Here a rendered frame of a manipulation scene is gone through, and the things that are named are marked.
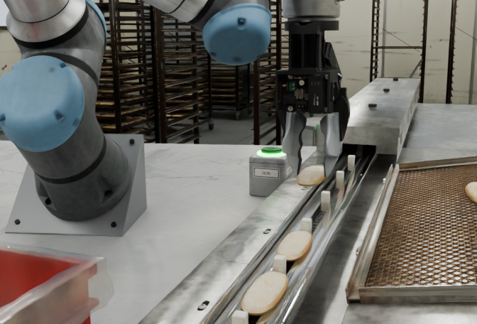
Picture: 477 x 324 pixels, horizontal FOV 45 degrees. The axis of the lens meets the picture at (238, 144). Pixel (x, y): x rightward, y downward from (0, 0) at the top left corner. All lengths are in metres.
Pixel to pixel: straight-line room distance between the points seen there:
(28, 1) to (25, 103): 0.13
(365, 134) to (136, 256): 0.63
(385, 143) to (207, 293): 0.74
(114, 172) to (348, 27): 7.08
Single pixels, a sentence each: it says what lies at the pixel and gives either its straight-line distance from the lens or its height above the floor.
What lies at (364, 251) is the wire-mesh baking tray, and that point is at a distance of 0.64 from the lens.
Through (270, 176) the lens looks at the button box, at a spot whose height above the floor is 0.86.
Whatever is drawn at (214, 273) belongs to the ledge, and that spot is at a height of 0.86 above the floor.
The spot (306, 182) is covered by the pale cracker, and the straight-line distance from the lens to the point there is 0.77.
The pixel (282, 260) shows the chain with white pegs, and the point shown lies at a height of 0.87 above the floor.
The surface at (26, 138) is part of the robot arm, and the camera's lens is 0.79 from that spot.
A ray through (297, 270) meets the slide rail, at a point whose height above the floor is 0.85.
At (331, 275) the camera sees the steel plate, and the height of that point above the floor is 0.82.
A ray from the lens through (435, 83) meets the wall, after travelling 7.81.
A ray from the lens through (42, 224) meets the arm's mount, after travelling 0.95.
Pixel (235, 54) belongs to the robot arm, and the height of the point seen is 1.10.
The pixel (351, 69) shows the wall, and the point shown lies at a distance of 7.88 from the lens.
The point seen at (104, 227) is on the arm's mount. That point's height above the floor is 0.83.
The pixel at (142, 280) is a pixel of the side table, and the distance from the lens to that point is 0.75.
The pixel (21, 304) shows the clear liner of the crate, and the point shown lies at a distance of 0.48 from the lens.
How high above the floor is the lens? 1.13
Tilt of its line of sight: 11 degrees down
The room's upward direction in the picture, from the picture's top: 1 degrees counter-clockwise
